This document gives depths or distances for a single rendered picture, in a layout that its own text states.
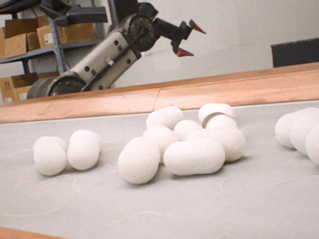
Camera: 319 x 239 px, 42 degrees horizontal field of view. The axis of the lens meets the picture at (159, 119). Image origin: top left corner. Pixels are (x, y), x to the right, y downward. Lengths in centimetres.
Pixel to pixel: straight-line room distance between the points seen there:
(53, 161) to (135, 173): 7
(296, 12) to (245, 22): 31
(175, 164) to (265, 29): 229
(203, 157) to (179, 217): 5
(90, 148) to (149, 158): 6
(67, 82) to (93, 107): 48
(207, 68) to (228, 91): 228
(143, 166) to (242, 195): 5
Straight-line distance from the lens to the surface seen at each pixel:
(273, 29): 246
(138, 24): 116
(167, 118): 32
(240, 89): 42
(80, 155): 25
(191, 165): 20
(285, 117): 23
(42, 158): 26
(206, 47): 269
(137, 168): 20
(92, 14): 167
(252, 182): 19
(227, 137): 22
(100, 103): 52
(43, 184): 25
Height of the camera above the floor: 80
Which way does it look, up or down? 9 degrees down
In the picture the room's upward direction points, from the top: 10 degrees counter-clockwise
